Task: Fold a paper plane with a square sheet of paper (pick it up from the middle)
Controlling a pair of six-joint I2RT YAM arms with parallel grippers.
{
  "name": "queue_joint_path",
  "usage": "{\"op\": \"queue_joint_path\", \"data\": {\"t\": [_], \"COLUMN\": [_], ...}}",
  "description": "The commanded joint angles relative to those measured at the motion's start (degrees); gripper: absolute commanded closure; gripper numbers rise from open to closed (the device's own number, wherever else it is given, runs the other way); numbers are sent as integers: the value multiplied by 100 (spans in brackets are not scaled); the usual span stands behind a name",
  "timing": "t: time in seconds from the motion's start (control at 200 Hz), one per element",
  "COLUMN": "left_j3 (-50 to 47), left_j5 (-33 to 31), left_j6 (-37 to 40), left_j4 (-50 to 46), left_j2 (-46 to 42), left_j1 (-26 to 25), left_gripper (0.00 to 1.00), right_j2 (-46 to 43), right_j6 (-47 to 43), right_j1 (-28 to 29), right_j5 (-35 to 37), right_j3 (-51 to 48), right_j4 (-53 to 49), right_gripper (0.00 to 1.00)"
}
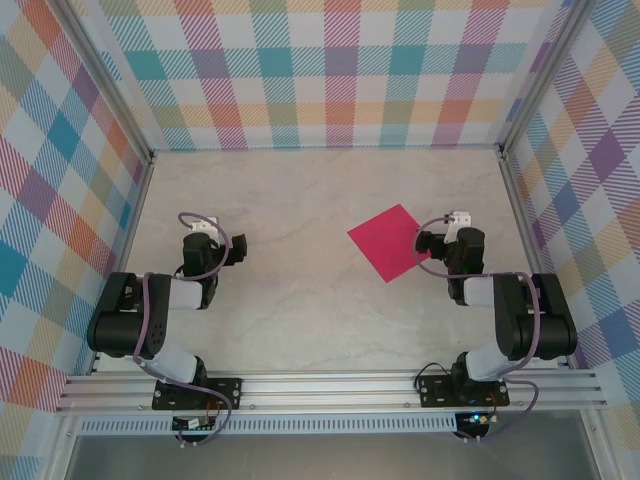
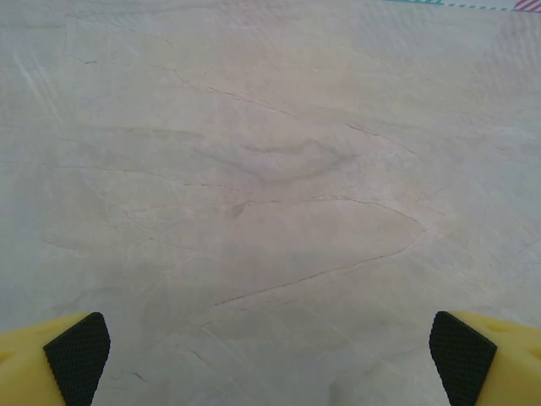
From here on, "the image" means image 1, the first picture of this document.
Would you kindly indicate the aluminium side rail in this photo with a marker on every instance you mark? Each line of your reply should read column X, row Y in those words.
column 136, row 210
column 520, row 210

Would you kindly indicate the thin aluminium rail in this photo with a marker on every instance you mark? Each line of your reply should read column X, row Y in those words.
column 325, row 148

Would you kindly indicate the grey metal panel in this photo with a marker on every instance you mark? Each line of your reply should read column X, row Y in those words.
column 325, row 460

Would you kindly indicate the pink square paper sheet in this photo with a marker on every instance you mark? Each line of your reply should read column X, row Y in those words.
column 385, row 240

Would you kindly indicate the aluminium mounting rail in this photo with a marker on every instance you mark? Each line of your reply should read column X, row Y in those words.
column 325, row 392

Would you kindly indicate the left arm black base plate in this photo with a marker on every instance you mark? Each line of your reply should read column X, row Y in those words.
column 225, row 392

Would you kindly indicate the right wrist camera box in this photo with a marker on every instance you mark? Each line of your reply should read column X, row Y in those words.
column 460, row 218

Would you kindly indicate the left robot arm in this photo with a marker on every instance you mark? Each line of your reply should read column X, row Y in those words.
column 125, row 320

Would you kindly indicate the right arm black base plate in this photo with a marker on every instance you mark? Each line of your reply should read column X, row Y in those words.
column 435, row 392

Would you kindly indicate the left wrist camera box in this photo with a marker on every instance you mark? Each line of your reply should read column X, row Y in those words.
column 206, row 223

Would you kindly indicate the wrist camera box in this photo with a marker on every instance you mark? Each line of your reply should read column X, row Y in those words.
column 460, row 218
column 206, row 223

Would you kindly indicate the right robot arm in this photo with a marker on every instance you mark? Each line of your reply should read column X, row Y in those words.
column 545, row 320

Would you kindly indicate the aluminium frame post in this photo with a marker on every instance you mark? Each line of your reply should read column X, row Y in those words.
column 540, row 75
column 117, row 92

